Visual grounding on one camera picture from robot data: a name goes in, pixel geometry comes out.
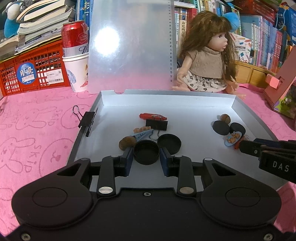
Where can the white colourful-print box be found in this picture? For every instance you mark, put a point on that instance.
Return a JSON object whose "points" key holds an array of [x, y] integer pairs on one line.
{"points": [[241, 46]]}

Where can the stack of books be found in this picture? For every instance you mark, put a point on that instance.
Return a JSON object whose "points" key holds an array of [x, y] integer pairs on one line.
{"points": [[41, 23]]}

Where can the large blue plush toy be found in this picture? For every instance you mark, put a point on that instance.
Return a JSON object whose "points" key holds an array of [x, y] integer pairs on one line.
{"points": [[232, 22]]}

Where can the blue hair clip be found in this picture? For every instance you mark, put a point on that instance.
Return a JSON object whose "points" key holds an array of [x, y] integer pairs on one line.
{"points": [[141, 135]]}

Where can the white cardboard box tray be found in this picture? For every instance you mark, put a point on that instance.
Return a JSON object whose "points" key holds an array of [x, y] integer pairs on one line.
{"points": [[185, 109]]}

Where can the colourful decorated hair clip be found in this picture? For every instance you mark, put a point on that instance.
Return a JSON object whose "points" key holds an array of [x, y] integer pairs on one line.
{"points": [[232, 139]]}

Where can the black round lid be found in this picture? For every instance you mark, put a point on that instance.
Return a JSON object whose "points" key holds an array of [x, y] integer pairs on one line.
{"points": [[170, 143], [146, 154]]}

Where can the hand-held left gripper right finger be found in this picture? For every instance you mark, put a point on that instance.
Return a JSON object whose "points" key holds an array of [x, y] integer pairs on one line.
{"points": [[165, 162]]}

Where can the pink phone stand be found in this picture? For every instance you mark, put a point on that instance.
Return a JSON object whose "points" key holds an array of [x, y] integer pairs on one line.
{"points": [[275, 81]]}

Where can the long-haired doll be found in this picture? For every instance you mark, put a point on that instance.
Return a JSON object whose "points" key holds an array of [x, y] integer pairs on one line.
{"points": [[205, 62]]}

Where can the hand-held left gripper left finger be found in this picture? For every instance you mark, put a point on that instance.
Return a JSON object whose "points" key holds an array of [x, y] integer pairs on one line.
{"points": [[128, 160]]}

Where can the wooden drawer box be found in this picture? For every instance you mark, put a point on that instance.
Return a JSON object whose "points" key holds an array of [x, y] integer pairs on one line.
{"points": [[254, 74]]}

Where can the small brown stone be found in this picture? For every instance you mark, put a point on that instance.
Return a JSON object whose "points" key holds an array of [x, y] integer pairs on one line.
{"points": [[225, 118]]}

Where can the large black binder clip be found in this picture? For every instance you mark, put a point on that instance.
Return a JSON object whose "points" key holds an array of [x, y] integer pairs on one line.
{"points": [[157, 125]]}

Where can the white paper cup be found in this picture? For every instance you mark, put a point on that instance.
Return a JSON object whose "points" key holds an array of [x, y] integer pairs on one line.
{"points": [[76, 74]]}

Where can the blue printed bag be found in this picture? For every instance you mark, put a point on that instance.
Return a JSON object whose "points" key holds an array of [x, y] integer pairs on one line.
{"points": [[285, 18]]}

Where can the pink rabbit-print towel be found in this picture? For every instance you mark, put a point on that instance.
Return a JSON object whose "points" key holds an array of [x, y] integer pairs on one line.
{"points": [[34, 139]]}

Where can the small blue white plush toy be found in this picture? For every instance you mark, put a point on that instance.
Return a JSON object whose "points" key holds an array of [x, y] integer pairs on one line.
{"points": [[10, 27]]}

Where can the red plastic basket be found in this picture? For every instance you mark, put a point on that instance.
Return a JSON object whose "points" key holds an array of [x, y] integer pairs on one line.
{"points": [[11, 78], [259, 5]]}

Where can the red drink can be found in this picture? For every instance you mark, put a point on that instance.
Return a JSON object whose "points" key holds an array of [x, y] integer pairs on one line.
{"points": [[74, 37]]}

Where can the small black binder clip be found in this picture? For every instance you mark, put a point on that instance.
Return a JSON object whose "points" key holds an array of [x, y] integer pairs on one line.
{"points": [[86, 120]]}

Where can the row of shelf books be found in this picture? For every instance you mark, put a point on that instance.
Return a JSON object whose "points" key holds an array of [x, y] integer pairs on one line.
{"points": [[263, 41]]}

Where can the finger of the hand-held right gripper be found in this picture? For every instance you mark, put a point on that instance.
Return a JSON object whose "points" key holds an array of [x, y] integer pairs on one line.
{"points": [[251, 147], [275, 141]]}

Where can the dark grey stone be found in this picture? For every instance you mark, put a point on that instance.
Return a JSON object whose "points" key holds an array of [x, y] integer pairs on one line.
{"points": [[220, 128]]}

